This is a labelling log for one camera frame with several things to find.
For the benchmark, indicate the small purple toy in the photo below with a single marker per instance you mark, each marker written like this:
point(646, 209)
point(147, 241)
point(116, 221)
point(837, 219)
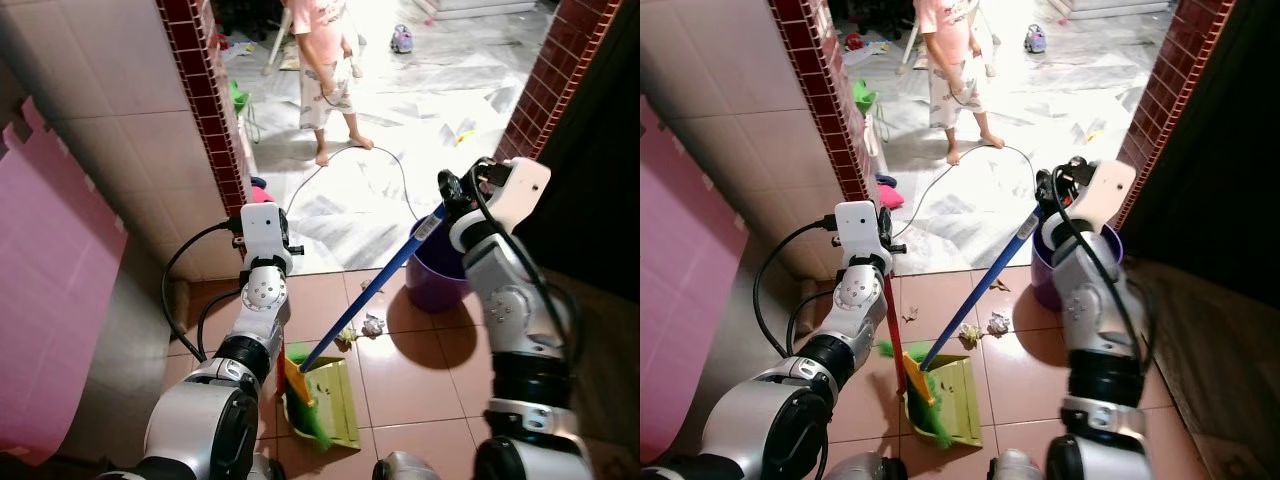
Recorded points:
point(402, 40)
point(1035, 40)

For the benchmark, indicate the child in pink shirt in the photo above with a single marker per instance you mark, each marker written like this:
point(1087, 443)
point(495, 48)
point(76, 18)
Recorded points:
point(325, 40)
point(948, 40)

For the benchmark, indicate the green plastic container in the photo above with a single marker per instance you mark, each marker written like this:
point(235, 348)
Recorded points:
point(864, 97)
point(240, 98)

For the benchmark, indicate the crumpled beige paper scrap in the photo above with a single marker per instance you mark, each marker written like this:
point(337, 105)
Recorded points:
point(970, 336)
point(346, 338)

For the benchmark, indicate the pink and dark slippers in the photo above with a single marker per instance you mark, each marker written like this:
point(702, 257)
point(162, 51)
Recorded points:
point(889, 193)
point(262, 192)

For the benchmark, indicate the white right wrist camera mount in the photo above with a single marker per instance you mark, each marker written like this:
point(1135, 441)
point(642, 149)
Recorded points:
point(1108, 195)
point(522, 190)

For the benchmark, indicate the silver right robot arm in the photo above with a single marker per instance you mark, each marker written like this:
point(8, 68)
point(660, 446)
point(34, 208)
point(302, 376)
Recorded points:
point(520, 320)
point(1100, 330)

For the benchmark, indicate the grey robot left leg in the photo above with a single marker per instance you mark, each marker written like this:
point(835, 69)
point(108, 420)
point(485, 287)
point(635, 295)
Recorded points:
point(868, 468)
point(266, 468)

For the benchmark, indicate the grey robot leg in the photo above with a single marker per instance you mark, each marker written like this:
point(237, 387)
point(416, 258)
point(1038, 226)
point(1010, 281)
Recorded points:
point(1015, 467)
point(266, 468)
point(405, 468)
point(868, 468)

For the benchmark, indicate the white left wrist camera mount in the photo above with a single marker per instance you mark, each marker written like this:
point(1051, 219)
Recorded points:
point(263, 232)
point(857, 232)

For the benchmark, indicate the crumpled white paper ball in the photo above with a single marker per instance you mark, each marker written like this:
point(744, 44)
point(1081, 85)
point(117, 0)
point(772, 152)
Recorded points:
point(374, 325)
point(998, 324)

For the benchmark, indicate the pink foam mat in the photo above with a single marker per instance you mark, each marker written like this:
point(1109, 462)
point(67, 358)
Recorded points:
point(50, 290)
point(685, 290)

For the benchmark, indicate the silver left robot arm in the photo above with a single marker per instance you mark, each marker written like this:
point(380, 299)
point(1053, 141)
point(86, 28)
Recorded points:
point(200, 420)
point(780, 420)

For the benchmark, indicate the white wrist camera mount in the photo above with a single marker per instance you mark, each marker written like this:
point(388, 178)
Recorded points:
point(263, 232)
point(1108, 195)
point(857, 232)
point(522, 190)

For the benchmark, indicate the grey robot right leg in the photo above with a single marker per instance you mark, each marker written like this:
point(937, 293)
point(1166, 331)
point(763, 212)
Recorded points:
point(1015, 467)
point(405, 468)

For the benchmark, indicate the small yellow floor scrap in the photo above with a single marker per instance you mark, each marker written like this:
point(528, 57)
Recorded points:
point(1095, 134)
point(465, 134)

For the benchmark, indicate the purple plastic bucket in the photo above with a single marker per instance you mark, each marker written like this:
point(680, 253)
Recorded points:
point(432, 280)
point(1045, 280)

